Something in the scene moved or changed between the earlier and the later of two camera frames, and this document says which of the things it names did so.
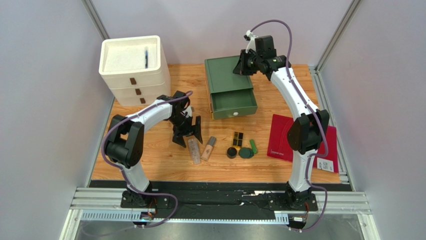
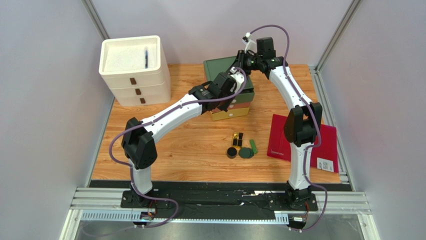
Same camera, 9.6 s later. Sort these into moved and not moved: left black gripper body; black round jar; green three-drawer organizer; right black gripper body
Moved: left black gripper body
Not moved: black round jar; green three-drawer organizer; right black gripper body
